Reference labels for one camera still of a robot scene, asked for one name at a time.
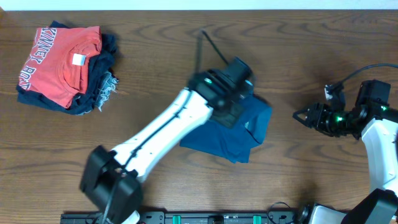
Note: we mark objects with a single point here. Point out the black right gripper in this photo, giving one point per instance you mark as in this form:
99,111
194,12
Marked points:
317,117

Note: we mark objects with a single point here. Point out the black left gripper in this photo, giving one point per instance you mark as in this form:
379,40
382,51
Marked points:
229,122

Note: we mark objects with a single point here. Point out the teal blue t-shirt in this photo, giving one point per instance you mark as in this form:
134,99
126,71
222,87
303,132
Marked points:
233,144

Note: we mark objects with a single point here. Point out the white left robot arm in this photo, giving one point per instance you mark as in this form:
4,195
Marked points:
112,180

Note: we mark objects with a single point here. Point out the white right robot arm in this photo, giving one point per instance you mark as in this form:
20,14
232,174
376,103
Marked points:
374,122

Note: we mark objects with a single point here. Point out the frayed denim garment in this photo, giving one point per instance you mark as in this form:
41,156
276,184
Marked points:
108,84

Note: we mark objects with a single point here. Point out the navy folded garment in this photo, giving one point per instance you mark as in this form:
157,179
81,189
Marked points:
82,103

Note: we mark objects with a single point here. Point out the red folded t-shirt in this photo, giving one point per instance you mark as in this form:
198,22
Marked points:
57,65

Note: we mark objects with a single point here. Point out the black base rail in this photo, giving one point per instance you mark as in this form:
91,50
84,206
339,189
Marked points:
278,215

